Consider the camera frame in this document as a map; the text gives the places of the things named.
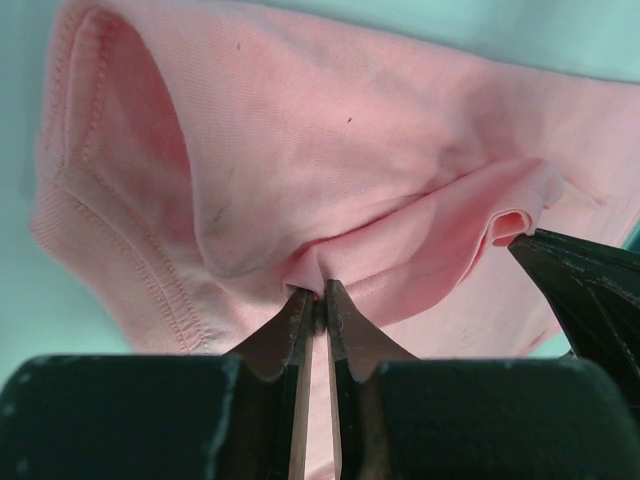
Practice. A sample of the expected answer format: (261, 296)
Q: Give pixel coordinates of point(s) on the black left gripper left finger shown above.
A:
(241, 415)

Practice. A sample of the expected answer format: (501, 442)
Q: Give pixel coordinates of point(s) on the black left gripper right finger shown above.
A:
(399, 417)

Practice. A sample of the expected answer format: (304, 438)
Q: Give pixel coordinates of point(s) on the pink t shirt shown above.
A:
(197, 160)

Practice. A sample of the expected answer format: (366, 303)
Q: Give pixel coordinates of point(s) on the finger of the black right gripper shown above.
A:
(592, 289)

